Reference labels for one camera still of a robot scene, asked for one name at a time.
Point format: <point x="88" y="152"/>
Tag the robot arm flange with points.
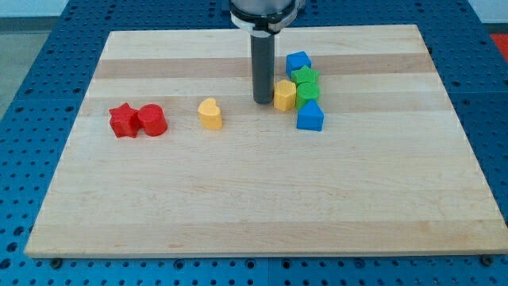
<point x="262" y="18"/>

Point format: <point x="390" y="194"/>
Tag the blue cube block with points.
<point x="296" y="61"/>

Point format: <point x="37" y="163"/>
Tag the yellow heart block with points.
<point x="209" y="114"/>

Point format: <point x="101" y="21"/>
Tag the yellow hexagon block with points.
<point x="284" y="95"/>

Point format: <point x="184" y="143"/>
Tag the blue triangle block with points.
<point x="310" y="117"/>

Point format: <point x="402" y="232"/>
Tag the green cylinder block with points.
<point x="305" y="93"/>

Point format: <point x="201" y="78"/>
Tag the green star block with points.
<point x="305" y="75"/>

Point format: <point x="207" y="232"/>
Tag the wooden board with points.
<point x="391" y="173"/>

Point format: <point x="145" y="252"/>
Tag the grey cylindrical pointer tool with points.
<point x="263" y="64"/>

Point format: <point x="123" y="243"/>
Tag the red cylinder block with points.
<point x="152" y="120"/>

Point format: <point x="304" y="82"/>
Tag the red star block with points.
<point x="124" y="121"/>

